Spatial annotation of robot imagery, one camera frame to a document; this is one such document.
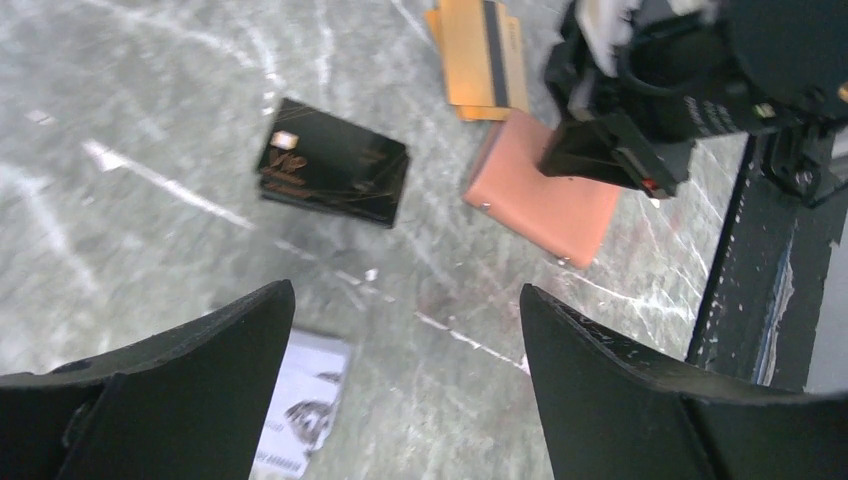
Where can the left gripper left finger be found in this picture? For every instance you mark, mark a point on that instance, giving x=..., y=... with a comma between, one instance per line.
x=187, y=403

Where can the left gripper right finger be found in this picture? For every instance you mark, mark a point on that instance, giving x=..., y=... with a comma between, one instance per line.
x=613, y=408

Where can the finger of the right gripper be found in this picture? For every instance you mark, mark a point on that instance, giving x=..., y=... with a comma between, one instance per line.
x=612, y=150

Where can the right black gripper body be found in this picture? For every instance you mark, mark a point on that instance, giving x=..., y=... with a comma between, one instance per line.
x=724, y=67

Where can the brown leather card holder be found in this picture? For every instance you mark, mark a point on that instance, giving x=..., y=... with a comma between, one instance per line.
x=566, y=216

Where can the silver credit cards stack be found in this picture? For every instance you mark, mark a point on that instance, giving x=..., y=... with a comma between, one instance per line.
x=303, y=407

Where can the gold credit card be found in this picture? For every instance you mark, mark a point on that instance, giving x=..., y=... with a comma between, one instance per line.
x=482, y=54

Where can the black credit cards stack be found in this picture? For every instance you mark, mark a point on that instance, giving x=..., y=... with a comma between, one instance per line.
x=320, y=162

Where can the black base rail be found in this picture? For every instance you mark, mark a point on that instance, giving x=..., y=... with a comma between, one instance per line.
x=761, y=307

